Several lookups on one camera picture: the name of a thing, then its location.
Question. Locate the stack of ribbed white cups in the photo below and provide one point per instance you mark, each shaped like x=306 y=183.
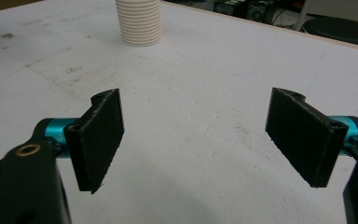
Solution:
x=140 y=21

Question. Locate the black round stool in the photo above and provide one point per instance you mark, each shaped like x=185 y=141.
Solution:
x=341 y=31

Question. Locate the white metal stand leg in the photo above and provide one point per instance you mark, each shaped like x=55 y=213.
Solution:
x=303 y=14

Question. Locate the dark electronic equipment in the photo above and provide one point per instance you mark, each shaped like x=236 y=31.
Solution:
x=245 y=9

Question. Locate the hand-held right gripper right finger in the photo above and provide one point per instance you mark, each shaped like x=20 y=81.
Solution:
x=304 y=137

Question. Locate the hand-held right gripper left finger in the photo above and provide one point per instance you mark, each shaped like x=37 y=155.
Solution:
x=98 y=137

